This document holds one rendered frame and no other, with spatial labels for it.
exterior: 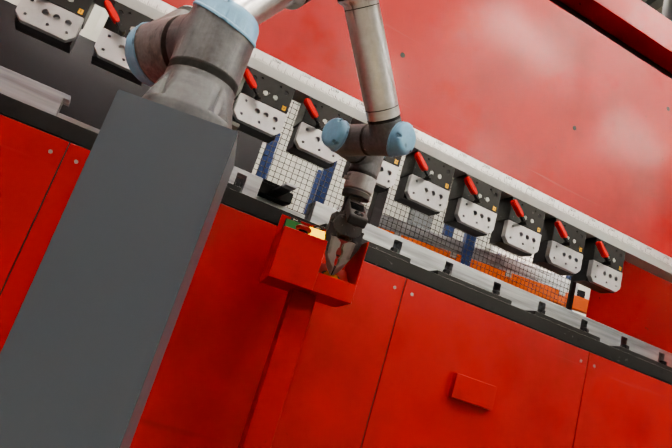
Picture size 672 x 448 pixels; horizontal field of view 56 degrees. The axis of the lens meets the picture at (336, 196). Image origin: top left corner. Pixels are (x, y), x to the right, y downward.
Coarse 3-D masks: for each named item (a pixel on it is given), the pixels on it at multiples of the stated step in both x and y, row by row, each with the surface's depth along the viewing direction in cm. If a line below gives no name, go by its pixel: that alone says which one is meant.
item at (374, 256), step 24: (0, 96) 144; (24, 120) 145; (48, 120) 148; (264, 216) 166; (384, 264) 179; (408, 264) 183; (456, 288) 188; (504, 312) 194; (528, 312) 198; (552, 336) 201; (576, 336) 205; (624, 360) 212
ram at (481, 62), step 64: (128, 0) 171; (192, 0) 179; (320, 0) 196; (384, 0) 206; (448, 0) 218; (512, 0) 230; (256, 64) 184; (320, 64) 193; (448, 64) 213; (512, 64) 226; (576, 64) 239; (640, 64) 254; (448, 128) 209; (512, 128) 221; (576, 128) 234; (640, 128) 249; (512, 192) 217; (576, 192) 229; (640, 192) 243; (640, 256) 238
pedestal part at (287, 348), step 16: (288, 304) 143; (304, 304) 144; (288, 320) 143; (304, 320) 144; (288, 336) 142; (304, 336) 143; (272, 352) 140; (288, 352) 141; (272, 368) 139; (288, 368) 140; (272, 384) 139; (288, 384) 140; (256, 400) 138; (272, 400) 138; (256, 416) 136; (272, 416) 137; (256, 432) 136; (272, 432) 137
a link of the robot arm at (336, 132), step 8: (336, 120) 146; (344, 120) 146; (328, 128) 147; (336, 128) 145; (344, 128) 144; (352, 128) 145; (360, 128) 143; (328, 136) 146; (336, 136) 144; (344, 136) 144; (352, 136) 144; (328, 144) 146; (336, 144) 145; (344, 144) 146; (352, 144) 144; (336, 152) 149; (344, 152) 147; (352, 152) 146; (360, 152) 144; (352, 160) 151; (360, 160) 152
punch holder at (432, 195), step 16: (432, 160) 205; (400, 176) 207; (416, 176) 201; (448, 176) 206; (400, 192) 204; (416, 192) 200; (432, 192) 204; (448, 192) 205; (416, 208) 207; (432, 208) 202
